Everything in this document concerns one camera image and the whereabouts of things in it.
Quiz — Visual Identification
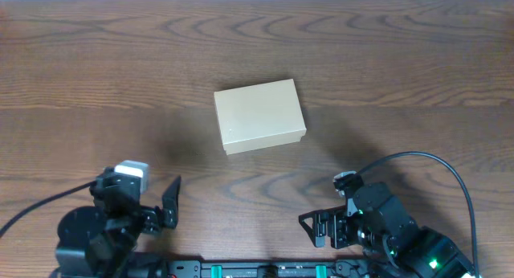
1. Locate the brown cardboard box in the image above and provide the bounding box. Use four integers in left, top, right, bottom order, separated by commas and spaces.
214, 79, 307, 155

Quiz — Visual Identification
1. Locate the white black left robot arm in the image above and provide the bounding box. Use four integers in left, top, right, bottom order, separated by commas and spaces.
55, 167, 182, 278

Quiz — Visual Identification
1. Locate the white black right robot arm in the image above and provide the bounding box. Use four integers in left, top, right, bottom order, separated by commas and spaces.
299, 182, 475, 277

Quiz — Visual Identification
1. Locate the black mounting rail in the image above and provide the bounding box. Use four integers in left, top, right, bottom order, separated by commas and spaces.
121, 252, 375, 278

